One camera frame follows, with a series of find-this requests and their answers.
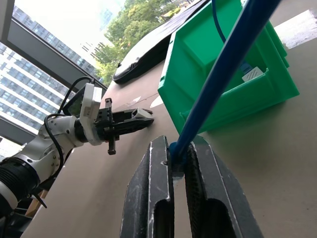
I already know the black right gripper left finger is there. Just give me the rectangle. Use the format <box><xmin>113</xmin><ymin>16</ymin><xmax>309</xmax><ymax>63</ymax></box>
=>
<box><xmin>120</xmin><ymin>135</ymin><xmax>175</xmax><ymax>238</ymax></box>

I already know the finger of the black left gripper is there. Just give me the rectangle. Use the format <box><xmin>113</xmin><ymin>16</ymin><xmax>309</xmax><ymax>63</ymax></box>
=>
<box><xmin>112</xmin><ymin>108</ymin><xmax>137</xmax><ymax>122</ymax></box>
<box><xmin>115</xmin><ymin>117</ymin><xmax>155</xmax><ymax>136</ymax></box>

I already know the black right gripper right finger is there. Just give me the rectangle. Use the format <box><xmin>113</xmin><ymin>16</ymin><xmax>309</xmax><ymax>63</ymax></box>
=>
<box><xmin>185</xmin><ymin>136</ymin><xmax>264</xmax><ymax>238</ymax></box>

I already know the white coupler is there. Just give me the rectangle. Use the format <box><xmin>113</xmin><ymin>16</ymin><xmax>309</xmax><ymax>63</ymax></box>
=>
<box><xmin>132</xmin><ymin>107</ymin><xmax>154</xmax><ymax>119</ymax></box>
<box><xmin>241</xmin><ymin>66</ymin><xmax>264</xmax><ymax>82</ymax></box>

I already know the blue ethernet cable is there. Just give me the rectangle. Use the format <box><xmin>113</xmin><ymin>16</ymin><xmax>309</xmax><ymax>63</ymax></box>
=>
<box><xmin>169</xmin><ymin>0</ymin><xmax>283</xmax><ymax>183</ymax></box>
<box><xmin>211</xmin><ymin>0</ymin><xmax>252</xmax><ymax>74</ymax></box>

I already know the green plastic bin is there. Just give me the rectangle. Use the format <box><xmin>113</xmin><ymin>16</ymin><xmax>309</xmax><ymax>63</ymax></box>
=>
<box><xmin>158</xmin><ymin>0</ymin><xmax>300</xmax><ymax>136</ymax></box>

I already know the black bag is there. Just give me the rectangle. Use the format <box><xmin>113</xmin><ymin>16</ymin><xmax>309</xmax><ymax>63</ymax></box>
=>
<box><xmin>112</xmin><ymin>31</ymin><xmax>175</xmax><ymax>85</ymax></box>

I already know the brown wooden board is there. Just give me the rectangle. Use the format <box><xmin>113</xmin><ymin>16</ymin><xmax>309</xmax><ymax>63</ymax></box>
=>
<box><xmin>26</xmin><ymin>189</ymin><xmax>49</xmax><ymax>217</ymax></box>

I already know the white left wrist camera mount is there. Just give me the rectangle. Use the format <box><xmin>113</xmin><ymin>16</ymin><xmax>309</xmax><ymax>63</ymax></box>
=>
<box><xmin>63</xmin><ymin>83</ymin><xmax>103</xmax><ymax>146</ymax></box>

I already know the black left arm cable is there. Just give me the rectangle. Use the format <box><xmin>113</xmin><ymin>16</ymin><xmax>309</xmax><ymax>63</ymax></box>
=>
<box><xmin>44</xmin><ymin>76</ymin><xmax>97</xmax><ymax>185</ymax></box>

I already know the dark window frame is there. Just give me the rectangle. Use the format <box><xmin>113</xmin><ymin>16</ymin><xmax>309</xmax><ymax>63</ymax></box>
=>
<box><xmin>0</xmin><ymin>0</ymin><xmax>108</xmax><ymax>146</ymax></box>

